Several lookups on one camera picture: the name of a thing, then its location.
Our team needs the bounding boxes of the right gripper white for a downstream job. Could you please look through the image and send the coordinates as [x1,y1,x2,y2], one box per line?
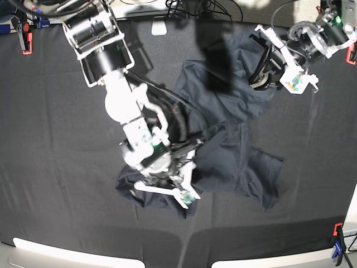
[133,145,197,195]

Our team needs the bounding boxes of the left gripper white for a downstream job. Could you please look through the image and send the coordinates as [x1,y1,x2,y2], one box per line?
[249,24,305,90]

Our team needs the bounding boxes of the orange clamp top right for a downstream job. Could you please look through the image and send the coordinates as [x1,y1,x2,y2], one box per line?
[346,43,356,65]

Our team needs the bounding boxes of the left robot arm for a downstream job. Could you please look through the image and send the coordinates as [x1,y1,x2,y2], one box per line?
[249,1,356,94]

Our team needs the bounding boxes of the black cable bundle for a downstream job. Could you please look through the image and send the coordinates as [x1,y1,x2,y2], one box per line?
[164,0,243,22]

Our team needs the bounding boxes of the white tab on table edge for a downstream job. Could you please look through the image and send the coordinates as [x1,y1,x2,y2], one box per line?
[151,18,167,36]

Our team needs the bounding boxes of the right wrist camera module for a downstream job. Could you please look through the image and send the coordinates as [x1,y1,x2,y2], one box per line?
[176,191,201,209]

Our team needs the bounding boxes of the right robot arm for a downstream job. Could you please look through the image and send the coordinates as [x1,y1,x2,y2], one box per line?
[12,1,200,207]

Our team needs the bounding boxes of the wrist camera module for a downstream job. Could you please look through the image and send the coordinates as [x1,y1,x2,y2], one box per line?
[279,71,319,95]
[176,191,201,209]

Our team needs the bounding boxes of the black t-shirt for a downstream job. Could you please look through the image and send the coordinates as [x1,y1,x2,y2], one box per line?
[115,29,285,220]

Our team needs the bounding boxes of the blue clamp top left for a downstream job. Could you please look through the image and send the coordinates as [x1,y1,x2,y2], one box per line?
[32,6,50,28]

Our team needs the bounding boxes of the black table cover cloth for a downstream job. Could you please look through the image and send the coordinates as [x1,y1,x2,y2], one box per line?
[1,21,356,267]

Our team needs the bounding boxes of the orange clamp top left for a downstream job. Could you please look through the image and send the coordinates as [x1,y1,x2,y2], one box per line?
[16,23,32,55]

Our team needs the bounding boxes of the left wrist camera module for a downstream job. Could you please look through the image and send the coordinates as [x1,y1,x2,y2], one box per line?
[279,71,319,95]

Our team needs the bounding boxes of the orange blue clamp bottom right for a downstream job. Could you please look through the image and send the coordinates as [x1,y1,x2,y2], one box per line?
[331,222,353,268]

